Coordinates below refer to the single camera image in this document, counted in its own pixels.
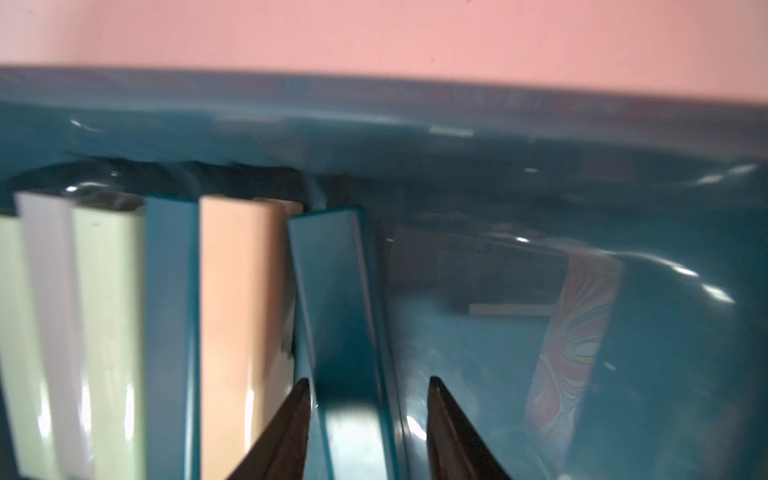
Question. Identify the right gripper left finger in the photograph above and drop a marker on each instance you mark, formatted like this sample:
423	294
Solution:
280	452

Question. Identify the pale green bar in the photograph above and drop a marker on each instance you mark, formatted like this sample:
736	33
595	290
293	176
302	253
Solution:
25	386

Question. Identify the beige bar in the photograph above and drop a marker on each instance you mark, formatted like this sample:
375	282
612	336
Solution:
247	302

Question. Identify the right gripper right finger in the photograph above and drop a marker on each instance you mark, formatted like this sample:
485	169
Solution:
455	449

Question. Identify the grey bar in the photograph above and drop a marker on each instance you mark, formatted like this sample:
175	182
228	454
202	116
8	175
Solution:
49	239

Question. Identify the light green bar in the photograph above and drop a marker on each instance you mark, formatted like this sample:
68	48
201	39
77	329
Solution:
110	254

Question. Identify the teal plastic storage box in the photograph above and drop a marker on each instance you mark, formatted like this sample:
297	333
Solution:
586	274

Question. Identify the dark teal bar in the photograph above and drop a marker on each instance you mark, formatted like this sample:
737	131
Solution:
172	339

